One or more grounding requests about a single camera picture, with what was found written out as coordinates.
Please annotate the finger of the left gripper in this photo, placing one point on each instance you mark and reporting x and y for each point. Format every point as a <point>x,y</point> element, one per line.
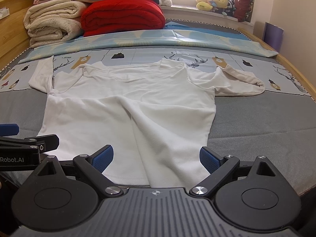
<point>9,129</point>
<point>41,144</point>

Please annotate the red folded blanket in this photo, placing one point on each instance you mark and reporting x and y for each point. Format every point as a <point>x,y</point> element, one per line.
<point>111,16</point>

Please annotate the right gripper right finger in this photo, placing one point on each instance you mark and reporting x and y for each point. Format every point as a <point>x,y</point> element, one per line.
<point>221,170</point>

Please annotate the blue patterned folded quilt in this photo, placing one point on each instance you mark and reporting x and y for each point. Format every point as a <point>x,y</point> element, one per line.
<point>163,37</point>

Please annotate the yellow plush toy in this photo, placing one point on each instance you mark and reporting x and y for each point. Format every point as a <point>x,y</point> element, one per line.
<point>209,5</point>

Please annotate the purple box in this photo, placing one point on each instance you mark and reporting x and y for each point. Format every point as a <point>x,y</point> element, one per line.
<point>273,36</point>

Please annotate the white t-shirt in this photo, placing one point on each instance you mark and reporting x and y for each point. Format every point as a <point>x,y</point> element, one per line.
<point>156,116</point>

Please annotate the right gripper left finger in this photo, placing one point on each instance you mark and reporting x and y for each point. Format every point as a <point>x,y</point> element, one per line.
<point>91,168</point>

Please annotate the cream folded blanket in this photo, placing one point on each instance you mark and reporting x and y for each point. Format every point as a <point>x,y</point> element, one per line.
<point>54,21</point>

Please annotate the grey printed bed sheet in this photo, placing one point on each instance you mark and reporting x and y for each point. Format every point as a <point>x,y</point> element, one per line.
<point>278,126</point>

